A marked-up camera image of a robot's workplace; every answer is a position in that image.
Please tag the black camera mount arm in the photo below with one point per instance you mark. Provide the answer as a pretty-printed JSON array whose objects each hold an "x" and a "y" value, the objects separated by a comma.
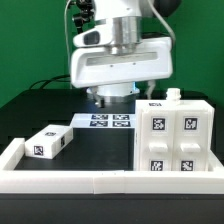
[{"x": 85, "y": 15}]

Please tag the white door panel with tags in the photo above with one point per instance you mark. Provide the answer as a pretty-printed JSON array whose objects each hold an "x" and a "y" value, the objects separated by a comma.
[{"x": 157, "y": 140}]

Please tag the white U-shaped border fence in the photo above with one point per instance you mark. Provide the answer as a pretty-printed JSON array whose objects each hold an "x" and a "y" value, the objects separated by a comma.
[{"x": 12, "y": 181}]

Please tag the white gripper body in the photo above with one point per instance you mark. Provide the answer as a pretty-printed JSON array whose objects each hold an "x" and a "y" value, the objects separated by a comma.
[{"x": 151, "y": 60}]

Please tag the white box with tags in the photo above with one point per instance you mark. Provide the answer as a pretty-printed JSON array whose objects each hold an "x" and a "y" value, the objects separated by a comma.
[{"x": 48, "y": 142}]

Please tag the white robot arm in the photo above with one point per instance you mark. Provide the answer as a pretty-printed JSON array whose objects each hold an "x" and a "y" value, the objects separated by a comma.
[{"x": 115, "y": 54}]

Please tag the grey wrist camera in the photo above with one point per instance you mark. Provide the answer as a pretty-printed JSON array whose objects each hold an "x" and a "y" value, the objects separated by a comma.
[{"x": 92, "y": 38}]

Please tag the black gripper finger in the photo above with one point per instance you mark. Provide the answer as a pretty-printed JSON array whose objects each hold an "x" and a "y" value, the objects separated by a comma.
[
  {"x": 150, "y": 88},
  {"x": 99, "y": 101}
]

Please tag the white flat top panel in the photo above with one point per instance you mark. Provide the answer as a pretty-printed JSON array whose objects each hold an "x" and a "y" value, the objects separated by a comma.
[{"x": 96, "y": 120}]

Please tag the white cabinet body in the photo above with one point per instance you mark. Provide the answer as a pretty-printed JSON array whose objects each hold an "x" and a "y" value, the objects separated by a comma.
[{"x": 172, "y": 134}]

